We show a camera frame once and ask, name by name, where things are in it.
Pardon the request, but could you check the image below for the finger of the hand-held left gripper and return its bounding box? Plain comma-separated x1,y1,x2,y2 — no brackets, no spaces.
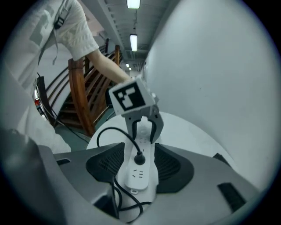
124,111,143,142
142,105,164,144

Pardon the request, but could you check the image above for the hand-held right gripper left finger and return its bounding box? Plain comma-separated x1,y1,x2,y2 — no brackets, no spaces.
2,128,126,225

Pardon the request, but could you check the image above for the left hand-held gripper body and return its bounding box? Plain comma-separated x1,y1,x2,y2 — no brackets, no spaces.
108,75,160,117

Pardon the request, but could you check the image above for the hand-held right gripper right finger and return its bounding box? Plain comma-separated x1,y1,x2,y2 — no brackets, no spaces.
131,142,264,225

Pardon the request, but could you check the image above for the white power strip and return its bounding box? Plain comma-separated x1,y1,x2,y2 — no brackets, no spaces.
117,122,159,195

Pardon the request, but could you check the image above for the person's left forearm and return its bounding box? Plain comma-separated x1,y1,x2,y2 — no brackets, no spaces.
84,48,134,85

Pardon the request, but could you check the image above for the dark wooden chair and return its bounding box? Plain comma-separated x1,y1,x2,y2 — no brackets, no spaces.
45,38,124,138

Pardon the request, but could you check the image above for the ceiling light panel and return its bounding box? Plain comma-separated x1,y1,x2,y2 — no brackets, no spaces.
126,0,141,9
130,34,138,52

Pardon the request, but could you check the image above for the person in white shirt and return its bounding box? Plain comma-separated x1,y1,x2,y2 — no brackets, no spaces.
0,0,100,154

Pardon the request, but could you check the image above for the grey harness strap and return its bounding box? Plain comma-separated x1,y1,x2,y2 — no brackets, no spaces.
37,0,73,66

